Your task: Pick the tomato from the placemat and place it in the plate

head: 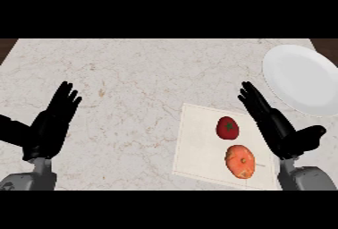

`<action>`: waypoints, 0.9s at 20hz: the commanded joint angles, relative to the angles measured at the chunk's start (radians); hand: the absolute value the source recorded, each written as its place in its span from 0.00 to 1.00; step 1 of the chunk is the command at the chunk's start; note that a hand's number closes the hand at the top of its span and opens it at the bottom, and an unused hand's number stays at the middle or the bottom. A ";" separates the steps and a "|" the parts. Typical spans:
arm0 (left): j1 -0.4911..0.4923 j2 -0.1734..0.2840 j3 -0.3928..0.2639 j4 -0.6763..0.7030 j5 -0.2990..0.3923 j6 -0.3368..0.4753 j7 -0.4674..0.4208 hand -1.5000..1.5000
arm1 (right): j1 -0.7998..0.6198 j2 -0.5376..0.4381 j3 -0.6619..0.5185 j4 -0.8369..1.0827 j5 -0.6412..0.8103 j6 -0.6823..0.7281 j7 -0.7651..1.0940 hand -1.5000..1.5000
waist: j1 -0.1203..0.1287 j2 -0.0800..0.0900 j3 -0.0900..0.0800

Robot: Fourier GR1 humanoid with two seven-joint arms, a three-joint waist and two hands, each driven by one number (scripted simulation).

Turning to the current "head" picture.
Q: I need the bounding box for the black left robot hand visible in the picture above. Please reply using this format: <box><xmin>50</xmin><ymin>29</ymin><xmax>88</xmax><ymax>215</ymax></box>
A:
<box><xmin>0</xmin><ymin>81</ymin><xmax>83</xmax><ymax>162</ymax></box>

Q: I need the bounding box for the orange squash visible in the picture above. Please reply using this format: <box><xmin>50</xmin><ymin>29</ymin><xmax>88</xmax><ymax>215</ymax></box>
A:
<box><xmin>224</xmin><ymin>144</ymin><xmax>257</xmax><ymax>180</ymax></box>

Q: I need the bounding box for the red tomato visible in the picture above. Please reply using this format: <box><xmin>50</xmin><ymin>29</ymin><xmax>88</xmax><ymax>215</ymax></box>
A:
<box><xmin>215</xmin><ymin>115</ymin><xmax>240</xmax><ymax>140</ymax></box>

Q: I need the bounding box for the white rectangular placemat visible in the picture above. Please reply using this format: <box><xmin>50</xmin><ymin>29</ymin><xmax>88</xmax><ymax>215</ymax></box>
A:
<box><xmin>171</xmin><ymin>103</ymin><xmax>282</xmax><ymax>191</ymax></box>

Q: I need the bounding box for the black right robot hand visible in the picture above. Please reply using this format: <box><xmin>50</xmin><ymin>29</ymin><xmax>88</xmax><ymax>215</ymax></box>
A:
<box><xmin>236</xmin><ymin>81</ymin><xmax>329</xmax><ymax>161</ymax></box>

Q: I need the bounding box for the white round plate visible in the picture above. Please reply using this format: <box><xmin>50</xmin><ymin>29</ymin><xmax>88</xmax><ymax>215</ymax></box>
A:
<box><xmin>261</xmin><ymin>44</ymin><xmax>338</xmax><ymax>118</ymax></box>

